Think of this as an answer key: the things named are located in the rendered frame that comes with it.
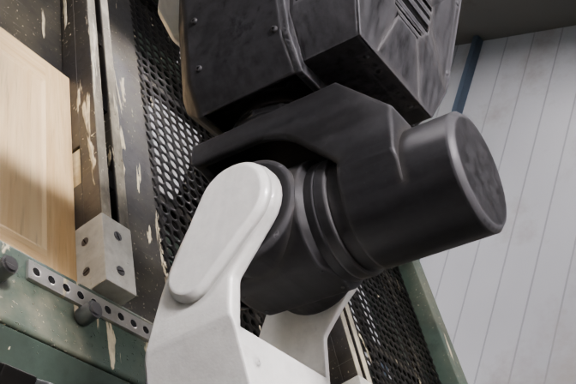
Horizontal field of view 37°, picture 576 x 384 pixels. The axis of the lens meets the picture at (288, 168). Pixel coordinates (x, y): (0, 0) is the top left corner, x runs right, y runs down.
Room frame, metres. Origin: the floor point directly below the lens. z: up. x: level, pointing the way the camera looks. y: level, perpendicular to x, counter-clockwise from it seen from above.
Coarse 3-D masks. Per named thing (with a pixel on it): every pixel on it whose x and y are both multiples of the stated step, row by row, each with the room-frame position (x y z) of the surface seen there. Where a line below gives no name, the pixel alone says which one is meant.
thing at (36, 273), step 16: (32, 272) 1.08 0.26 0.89; (48, 272) 1.11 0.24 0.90; (48, 288) 1.10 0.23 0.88; (64, 288) 1.12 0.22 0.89; (80, 288) 1.15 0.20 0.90; (80, 304) 1.14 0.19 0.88; (112, 304) 1.19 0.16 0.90; (112, 320) 1.18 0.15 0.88; (128, 320) 1.21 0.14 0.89; (144, 336) 1.22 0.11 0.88
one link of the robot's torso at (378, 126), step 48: (336, 96) 0.71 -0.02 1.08; (240, 144) 0.78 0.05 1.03; (288, 144) 0.80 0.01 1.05; (336, 144) 0.70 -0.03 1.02; (384, 144) 0.66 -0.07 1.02; (432, 144) 0.64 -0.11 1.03; (480, 144) 0.68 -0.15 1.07; (336, 192) 0.70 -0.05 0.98; (384, 192) 0.67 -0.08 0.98; (432, 192) 0.65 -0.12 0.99; (480, 192) 0.65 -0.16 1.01; (336, 240) 0.71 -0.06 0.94; (384, 240) 0.69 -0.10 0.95; (432, 240) 0.68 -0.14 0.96
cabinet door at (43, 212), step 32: (0, 32) 1.29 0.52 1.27; (0, 64) 1.26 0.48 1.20; (32, 64) 1.33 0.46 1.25; (0, 96) 1.23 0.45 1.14; (32, 96) 1.30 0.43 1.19; (64, 96) 1.37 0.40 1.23; (0, 128) 1.20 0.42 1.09; (32, 128) 1.27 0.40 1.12; (64, 128) 1.33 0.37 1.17; (0, 160) 1.18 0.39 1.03; (32, 160) 1.24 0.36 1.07; (64, 160) 1.30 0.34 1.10; (0, 192) 1.15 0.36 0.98; (32, 192) 1.21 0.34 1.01; (64, 192) 1.27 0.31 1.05; (0, 224) 1.13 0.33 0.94; (32, 224) 1.18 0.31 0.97; (64, 224) 1.24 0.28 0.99; (32, 256) 1.15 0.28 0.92; (64, 256) 1.21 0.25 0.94
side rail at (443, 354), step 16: (400, 272) 2.58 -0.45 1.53; (416, 272) 2.54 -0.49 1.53; (416, 288) 2.53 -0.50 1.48; (416, 304) 2.52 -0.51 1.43; (432, 304) 2.52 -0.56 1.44; (432, 320) 2.47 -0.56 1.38; (432, 336) 2.46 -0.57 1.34; (448, 336) 2.50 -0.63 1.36; (432, 352) 2.45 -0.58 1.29; (448, 352) 2.42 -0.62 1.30; (448, 368) 2.41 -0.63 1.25
